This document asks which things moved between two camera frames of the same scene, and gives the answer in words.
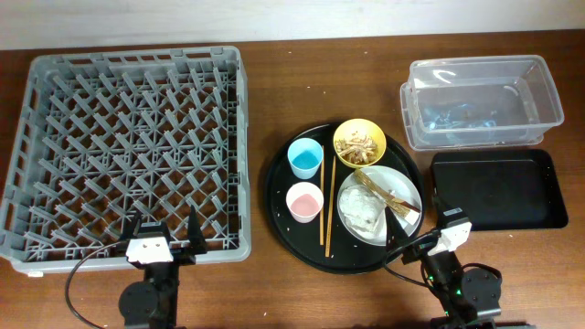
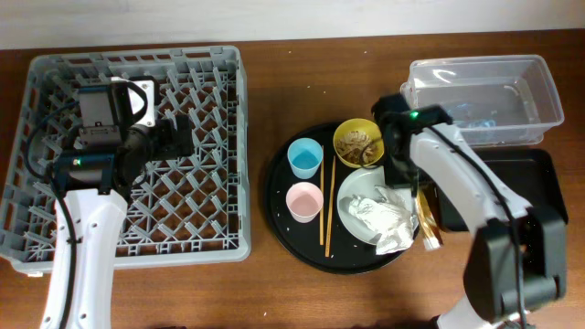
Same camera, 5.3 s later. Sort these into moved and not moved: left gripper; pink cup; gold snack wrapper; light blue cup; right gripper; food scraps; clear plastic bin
Moved: gold snack wrapper; right gripper; left gripper
Not moved: light blue cup; clear plastic bin; pink cup; food scraps
